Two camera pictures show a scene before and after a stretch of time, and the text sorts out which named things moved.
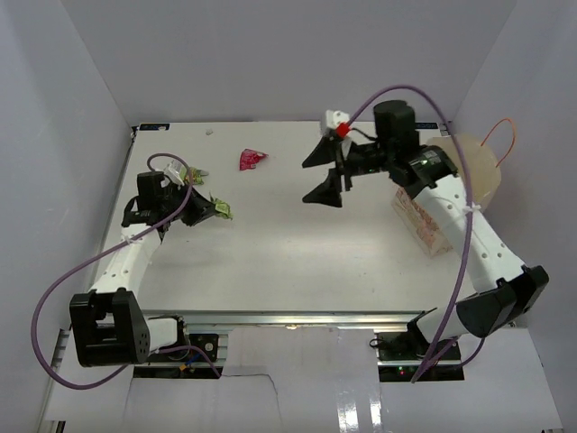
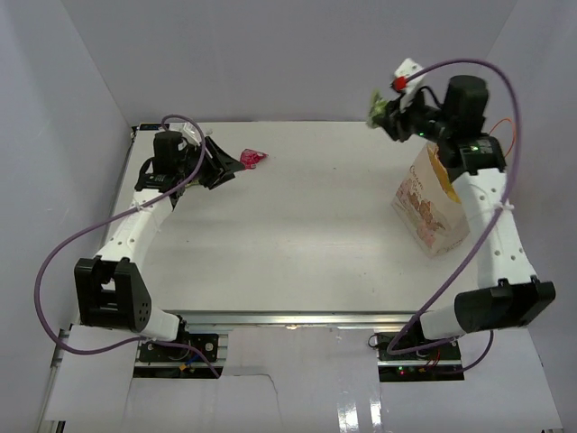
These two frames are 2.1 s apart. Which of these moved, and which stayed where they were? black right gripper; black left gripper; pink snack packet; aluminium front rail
Moved: black right gripper; black left gripper
Stayed: aluminium front rail; pink snack packet
